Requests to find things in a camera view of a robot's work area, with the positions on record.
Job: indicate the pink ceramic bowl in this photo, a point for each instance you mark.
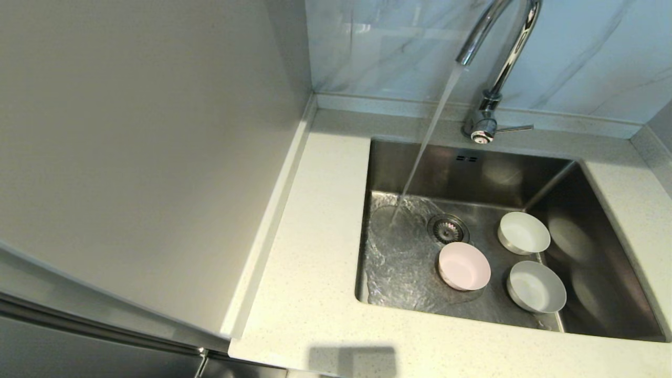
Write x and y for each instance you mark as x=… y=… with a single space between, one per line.
x=464 y=266

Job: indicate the chrome gooseneck faucet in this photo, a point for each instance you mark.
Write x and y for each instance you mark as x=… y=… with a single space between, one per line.
x=484 y=125

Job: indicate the white ceramic bowl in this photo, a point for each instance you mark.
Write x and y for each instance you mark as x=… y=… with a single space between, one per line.
x=524 y=233

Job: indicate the grey ceramic bowl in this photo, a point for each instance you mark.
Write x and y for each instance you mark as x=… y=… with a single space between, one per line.
x=536 y=287

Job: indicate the stainless steel sink basin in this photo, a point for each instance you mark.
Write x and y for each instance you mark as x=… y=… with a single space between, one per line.
x=577 y=294

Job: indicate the round metal drain strainer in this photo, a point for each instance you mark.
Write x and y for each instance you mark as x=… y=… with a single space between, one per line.
x=446 y=227

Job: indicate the clear water stream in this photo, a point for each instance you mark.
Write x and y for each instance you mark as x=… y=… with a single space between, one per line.
x=437 y=122

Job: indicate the grey tall cabinet side panel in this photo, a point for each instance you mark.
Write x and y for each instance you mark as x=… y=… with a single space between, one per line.
x=131 y=157

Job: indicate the chrome door trim strip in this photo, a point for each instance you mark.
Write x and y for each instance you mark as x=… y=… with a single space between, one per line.
x=105 y=332

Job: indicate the grey appliance door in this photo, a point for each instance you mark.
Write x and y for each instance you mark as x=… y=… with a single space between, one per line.
x=79 y=359

